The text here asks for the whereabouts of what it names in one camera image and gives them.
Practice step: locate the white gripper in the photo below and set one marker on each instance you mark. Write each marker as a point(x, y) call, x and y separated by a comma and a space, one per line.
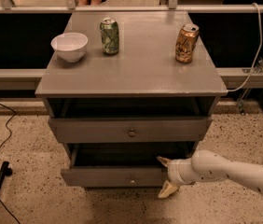
point(173, 171)

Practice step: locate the grey drawer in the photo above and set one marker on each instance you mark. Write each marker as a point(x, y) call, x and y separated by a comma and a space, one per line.
point(129, 130)
point(114, 165)

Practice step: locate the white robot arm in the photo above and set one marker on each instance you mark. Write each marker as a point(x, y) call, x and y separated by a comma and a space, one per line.
point(206, 166)

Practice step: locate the grey top drawer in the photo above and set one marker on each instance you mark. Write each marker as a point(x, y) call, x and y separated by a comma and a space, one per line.
point(129, 130)

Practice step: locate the orange soda can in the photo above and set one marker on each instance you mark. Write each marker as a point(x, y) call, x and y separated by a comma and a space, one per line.
point(186, 42)

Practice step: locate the green soda can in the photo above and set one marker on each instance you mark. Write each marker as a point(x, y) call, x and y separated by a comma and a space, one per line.
point(110, 36)

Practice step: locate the white ceramic bowl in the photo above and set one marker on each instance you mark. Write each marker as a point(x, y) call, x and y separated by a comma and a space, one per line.
point(70, 47)

